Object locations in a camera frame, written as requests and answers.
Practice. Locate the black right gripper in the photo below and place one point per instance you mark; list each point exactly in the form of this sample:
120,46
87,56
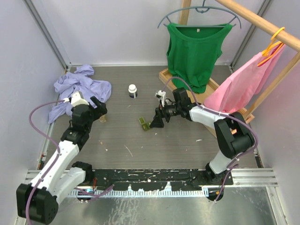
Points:
160,112

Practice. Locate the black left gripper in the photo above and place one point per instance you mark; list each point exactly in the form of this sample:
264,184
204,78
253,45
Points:
100,110

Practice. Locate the clear pill bottle orange cap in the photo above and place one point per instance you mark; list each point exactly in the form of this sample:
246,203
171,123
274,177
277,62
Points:
103,118

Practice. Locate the green pill organizer box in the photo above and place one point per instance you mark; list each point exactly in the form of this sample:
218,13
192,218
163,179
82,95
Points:
145,125

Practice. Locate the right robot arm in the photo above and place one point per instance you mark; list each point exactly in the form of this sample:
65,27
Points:
233,137

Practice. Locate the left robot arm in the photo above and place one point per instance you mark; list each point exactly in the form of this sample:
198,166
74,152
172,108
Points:
39,200

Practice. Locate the lavender crumpled shirt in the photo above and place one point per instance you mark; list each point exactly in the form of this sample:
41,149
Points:
80,81

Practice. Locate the white capped dark pill bottle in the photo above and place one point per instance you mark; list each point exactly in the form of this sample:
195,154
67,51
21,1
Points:
132,89

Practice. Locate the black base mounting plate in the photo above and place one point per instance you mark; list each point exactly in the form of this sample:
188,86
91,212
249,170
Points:
151,179

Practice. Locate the green tank top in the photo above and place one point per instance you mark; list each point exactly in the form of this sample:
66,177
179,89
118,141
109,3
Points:
193,52

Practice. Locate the pink shirt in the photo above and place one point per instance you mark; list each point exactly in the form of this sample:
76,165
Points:
238,89

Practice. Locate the grey clothes hanger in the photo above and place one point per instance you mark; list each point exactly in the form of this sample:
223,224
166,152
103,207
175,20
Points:
203,15

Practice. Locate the yellow clothes hanger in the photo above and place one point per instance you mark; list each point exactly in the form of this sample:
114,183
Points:
272,48

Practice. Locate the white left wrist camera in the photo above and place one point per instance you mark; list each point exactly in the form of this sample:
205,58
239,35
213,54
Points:
76,99

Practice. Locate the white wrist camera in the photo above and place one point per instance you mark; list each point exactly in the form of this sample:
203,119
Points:
161,95
76,99

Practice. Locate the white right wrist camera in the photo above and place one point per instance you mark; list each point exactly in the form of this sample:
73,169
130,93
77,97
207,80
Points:
161,95

